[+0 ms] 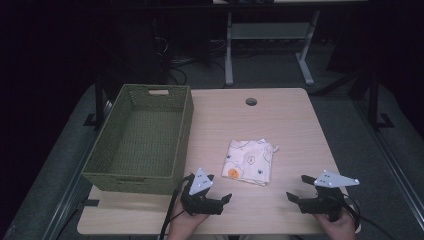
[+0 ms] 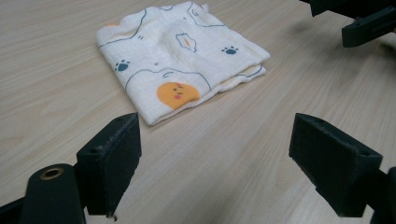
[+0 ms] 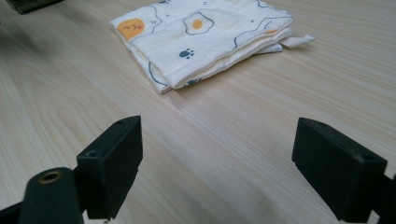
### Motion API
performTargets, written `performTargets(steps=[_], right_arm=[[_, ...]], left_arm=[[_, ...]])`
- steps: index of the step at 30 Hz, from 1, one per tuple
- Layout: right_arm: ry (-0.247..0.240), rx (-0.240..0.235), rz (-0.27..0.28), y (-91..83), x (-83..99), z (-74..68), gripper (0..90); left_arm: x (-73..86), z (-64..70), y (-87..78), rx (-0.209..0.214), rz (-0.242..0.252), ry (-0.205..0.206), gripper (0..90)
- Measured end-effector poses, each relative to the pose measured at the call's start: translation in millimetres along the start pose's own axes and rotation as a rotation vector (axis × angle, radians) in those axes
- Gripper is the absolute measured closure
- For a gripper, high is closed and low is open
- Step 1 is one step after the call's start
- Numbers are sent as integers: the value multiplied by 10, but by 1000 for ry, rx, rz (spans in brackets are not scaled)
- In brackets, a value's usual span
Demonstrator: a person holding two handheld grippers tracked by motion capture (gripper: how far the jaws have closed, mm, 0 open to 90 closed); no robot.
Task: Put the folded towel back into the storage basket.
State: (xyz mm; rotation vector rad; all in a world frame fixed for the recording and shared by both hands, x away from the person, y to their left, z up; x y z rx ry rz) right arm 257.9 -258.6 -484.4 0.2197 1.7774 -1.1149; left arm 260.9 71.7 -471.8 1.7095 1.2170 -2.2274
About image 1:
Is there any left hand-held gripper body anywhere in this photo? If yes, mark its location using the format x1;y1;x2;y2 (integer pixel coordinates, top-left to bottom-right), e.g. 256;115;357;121
181;167;224;216

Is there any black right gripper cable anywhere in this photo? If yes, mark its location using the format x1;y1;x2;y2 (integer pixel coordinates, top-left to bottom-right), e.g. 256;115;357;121
342;193;398;240

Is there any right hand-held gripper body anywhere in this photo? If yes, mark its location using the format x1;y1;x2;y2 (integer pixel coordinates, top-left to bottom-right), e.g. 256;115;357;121
297;170;361;223

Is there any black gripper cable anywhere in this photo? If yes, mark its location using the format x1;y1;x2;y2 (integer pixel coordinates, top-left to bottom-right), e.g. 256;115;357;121
342;193;398;240
159;174;195;240

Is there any black metal stand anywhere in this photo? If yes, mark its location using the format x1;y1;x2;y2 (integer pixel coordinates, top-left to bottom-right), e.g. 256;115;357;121
366;70;396;132
83;74;108;131

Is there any green woven basket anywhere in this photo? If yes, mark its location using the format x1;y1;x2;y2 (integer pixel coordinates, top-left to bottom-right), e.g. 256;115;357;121
81;83;195;196

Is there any bundle of floor cables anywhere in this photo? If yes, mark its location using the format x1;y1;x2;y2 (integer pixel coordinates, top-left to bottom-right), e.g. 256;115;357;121
151;34;228;86

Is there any white metal desk frame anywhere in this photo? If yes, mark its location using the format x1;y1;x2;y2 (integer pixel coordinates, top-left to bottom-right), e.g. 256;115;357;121
224;9;322;87

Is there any person's left hand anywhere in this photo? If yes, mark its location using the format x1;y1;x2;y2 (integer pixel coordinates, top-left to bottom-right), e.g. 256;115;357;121
167;193;210;240

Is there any folded printed cream cloth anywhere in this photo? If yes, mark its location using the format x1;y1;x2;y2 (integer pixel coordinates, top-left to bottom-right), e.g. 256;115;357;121
221;138;280;187

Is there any grey metal floor rail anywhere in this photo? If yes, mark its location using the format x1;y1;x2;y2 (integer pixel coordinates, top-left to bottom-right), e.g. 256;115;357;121
41;99;114;240
352;99;424;232

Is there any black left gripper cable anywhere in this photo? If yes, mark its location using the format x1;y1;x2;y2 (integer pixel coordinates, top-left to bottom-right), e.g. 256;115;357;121
159;174;195;240

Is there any person's right hand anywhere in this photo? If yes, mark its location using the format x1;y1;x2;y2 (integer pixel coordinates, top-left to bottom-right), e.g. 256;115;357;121
312;209;358;240

